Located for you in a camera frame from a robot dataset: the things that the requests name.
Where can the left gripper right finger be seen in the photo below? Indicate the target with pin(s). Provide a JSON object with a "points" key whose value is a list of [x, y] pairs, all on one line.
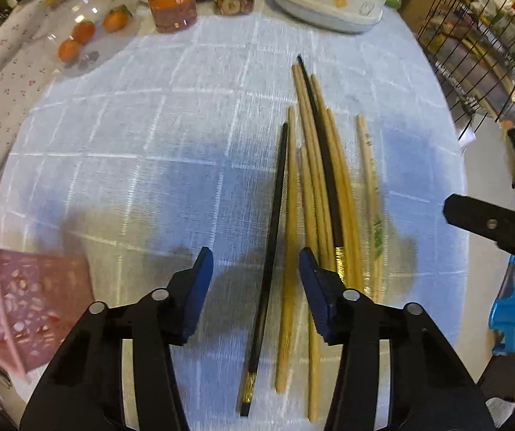
{"points": [[347, 318]]}

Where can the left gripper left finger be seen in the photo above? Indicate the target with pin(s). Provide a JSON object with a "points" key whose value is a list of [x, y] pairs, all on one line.
{"points": [[166, 317]]}

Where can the long black chopstick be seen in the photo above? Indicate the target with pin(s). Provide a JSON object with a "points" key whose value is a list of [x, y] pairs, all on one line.
{"points": [[307, 189]]}

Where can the black chopstick gold end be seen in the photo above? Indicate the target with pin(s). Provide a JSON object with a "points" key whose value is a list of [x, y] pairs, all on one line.
{"points": [[256, 344]]}

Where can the bamboo chopstick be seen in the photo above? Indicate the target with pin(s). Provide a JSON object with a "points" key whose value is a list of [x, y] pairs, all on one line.
{"points": [[374, 214]]}

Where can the pink utensil basket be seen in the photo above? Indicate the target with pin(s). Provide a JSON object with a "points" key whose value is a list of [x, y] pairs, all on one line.
{"points": [[41, 299]]}

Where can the grey checked tablecloth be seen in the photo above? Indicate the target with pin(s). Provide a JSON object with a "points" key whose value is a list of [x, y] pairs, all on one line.
{"points": [[171, 146]]}

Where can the floral patterned cloth cover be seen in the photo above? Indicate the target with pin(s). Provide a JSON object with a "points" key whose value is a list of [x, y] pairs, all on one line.
{"points": [[29, 40]]}

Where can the glass jar with kumquats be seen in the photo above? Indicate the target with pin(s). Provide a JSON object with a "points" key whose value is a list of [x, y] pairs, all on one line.
{"points": [[80, 35]]}

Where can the stack of white plates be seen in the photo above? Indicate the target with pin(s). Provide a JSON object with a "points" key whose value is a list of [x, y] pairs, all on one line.
{"points": [[323, 19]]}

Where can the black wire rack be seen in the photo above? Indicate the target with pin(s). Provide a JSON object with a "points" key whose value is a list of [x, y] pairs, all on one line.
{"points": [[471, 47]]}

